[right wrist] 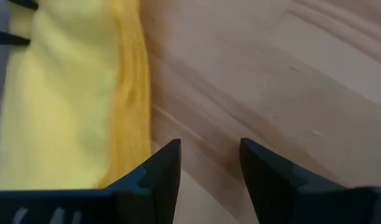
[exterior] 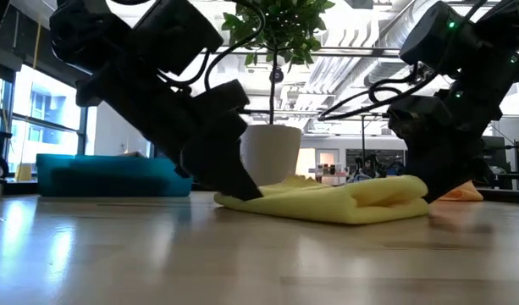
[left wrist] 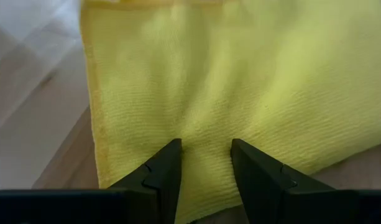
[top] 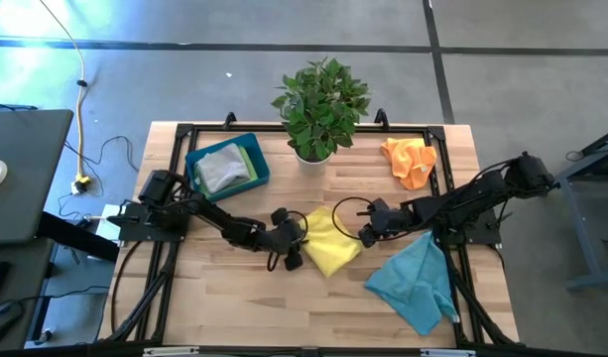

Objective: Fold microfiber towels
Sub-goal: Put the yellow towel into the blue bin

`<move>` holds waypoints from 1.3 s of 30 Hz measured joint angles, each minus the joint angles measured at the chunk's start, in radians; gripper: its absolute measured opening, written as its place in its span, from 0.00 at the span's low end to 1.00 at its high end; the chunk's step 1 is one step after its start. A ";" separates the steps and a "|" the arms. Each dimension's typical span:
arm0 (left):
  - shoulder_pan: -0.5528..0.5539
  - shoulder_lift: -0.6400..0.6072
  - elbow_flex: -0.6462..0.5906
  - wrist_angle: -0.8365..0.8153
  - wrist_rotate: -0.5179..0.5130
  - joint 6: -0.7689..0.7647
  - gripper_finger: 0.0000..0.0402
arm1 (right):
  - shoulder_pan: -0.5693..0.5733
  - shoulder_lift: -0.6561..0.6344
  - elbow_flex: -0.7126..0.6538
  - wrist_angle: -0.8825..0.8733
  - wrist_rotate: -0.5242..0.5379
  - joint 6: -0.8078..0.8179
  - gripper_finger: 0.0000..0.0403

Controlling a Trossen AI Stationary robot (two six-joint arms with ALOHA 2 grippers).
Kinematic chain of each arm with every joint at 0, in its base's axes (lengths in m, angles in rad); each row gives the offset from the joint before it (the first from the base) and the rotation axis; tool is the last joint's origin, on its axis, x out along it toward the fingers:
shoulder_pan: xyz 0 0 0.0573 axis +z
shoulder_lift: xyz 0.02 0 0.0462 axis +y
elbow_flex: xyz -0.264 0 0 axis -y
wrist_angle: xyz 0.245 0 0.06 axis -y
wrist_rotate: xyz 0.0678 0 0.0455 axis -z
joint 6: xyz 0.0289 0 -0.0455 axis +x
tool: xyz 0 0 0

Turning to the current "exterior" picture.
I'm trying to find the teal plastic bin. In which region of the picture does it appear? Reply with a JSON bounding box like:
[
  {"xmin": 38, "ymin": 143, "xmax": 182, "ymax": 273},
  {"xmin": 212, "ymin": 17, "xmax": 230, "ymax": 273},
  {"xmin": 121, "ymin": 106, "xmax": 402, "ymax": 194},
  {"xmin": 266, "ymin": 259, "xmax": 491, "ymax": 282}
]
[{"xmin": 35, "ymin": 152, "xmax": 194, "ymax": 198}]

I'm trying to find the large black background monitor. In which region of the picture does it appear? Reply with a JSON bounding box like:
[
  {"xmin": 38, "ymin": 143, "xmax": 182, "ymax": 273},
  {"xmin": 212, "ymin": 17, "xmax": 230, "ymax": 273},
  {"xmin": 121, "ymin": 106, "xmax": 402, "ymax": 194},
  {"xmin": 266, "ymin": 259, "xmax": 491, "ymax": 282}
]
[{"xmin": 480, "ymin": 135, "xmax": 511, "ymax": 175}]

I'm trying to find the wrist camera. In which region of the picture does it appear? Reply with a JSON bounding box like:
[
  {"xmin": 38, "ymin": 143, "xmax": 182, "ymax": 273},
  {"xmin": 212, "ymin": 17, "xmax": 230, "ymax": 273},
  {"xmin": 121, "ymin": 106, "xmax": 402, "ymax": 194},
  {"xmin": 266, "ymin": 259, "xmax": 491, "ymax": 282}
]
[
  {"xmin": 386, "ymin": 94, "xmax": 453, "ymax": 130},
  {"xmin": 195, "ymin": 79, "xmax": 252, "ymax": 116}
]

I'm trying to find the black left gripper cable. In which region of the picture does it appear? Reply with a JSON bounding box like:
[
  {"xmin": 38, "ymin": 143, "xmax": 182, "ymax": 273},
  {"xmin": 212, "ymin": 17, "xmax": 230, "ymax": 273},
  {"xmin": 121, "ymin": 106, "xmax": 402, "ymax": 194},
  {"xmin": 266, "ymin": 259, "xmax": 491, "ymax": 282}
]
[{"xmin": 156, "ymin": 0, "xmax": 268, "ymax": 92}]

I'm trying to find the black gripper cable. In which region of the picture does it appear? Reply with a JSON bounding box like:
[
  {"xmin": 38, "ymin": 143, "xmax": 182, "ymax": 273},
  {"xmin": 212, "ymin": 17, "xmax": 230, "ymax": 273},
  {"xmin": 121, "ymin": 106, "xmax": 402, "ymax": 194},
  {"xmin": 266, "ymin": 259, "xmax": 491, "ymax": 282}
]
[
  {"xmin": 156, "ymin": 0, "xmax": 268, "ymax": 92},
  {"xmin": 317, "ymin": 63, "xmax": 439, "ymax": 123}
]

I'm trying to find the yellow microfiber towel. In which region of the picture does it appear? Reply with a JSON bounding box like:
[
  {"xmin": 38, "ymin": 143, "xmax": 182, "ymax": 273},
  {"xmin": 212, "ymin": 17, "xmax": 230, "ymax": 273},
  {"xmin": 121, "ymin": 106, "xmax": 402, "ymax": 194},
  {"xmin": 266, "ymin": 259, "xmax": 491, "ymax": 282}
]
[{"xmin": 213, "ymin": 174, "xmax": 431, "ymax": 226}]

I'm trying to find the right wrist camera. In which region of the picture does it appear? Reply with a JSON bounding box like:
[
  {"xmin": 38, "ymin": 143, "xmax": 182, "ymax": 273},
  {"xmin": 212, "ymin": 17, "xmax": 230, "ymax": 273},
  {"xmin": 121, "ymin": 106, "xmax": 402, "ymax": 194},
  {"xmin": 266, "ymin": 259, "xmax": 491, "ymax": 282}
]
[{"xmin": 386, "ymin": 94, "xmax": 453, "ymax": 130}]

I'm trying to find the white plant pot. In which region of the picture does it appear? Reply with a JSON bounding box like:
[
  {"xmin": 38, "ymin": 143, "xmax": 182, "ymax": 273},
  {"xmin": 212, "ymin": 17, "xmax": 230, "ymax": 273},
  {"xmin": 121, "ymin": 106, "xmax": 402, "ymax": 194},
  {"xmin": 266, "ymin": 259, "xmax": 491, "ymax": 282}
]
[{"xmin": 239, "ymin": 124, "xmax": 304, "ymax": 188}]

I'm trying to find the green leafy plant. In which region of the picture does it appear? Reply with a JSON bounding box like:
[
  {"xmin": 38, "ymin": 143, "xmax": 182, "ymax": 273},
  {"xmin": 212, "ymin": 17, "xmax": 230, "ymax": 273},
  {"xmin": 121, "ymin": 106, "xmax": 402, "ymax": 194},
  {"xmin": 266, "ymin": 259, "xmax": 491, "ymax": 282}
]
[{"xmin": 220, "ymin": 0, "xmax": 337, "ymax": 126}]

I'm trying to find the orange microfiber towel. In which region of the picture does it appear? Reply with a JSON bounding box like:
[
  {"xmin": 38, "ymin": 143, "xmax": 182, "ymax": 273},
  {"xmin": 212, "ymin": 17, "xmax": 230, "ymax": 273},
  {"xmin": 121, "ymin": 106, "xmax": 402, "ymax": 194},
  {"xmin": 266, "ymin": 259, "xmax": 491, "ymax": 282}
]
[{"xmin": 435, "ymin": 179, "xmax": 485, "ymax": 203}]

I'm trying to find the yellow bin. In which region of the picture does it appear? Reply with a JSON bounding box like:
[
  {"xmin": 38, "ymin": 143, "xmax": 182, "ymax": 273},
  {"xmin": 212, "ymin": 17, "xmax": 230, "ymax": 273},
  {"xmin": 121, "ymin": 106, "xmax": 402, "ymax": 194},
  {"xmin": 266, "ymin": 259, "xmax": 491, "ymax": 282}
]
[{"xmin": 14, "ymin": 163, "xmax": 34, "ymax": 183}]

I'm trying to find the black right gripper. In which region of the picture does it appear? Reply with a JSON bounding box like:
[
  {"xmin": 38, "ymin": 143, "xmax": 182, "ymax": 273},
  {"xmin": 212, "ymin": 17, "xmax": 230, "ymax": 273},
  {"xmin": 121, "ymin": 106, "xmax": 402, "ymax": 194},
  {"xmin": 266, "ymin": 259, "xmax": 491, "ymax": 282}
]
[{"xmin": 404, "ymin": 121, "xmax": 494, "ymax": 205}]

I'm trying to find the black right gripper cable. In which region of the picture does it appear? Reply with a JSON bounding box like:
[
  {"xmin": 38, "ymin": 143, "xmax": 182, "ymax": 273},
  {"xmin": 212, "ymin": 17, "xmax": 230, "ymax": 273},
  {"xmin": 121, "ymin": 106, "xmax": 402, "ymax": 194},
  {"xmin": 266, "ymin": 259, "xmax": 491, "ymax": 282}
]
[{"xmin": 317, "ymin": 63, "xmax": 439, "ymax": 123}]

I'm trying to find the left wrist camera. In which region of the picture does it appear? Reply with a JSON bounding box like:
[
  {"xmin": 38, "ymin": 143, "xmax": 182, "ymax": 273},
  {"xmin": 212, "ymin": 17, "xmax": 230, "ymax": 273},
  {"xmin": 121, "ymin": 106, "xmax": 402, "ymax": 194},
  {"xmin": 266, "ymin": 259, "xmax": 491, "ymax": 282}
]
[{"xmin": 195, "ymin": 79, "xmax": 252, "ymax": 116}]

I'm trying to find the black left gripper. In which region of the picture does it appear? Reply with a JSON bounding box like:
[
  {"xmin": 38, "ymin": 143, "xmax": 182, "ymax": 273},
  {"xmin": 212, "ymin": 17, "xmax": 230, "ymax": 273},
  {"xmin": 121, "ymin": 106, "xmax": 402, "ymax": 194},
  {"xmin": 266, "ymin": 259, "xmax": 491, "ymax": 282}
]
[{"xmin": 75, "ymin": 58, "xmax": 265, "ymax": 202}]

